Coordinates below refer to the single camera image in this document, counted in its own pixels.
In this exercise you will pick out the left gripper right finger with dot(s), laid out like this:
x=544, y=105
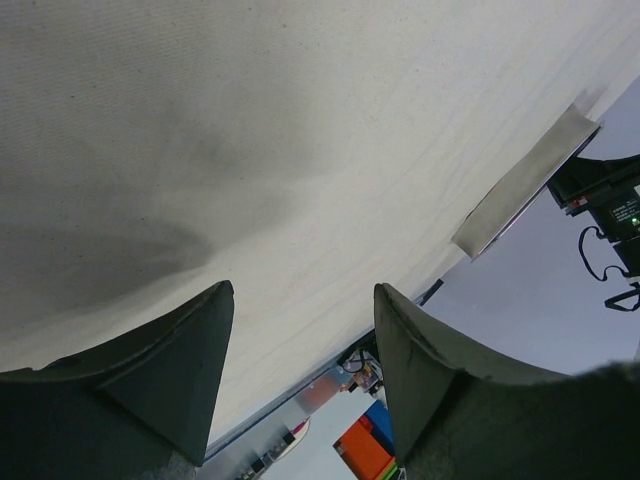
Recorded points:
x=461, y=410

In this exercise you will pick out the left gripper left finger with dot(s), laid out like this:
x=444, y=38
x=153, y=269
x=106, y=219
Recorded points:
x=139, y=406

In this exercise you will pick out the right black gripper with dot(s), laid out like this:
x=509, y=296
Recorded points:
x=607, y=190

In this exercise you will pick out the beige cloth surgical kit wrap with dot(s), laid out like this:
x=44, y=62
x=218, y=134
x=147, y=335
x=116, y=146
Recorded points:
x=302, y=150

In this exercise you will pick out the stainless steel instrument tray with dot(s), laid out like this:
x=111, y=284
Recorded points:
x=514, y=193

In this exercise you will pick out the orange and blue boxes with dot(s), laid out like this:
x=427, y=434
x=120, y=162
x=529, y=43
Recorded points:
x=367, y=446

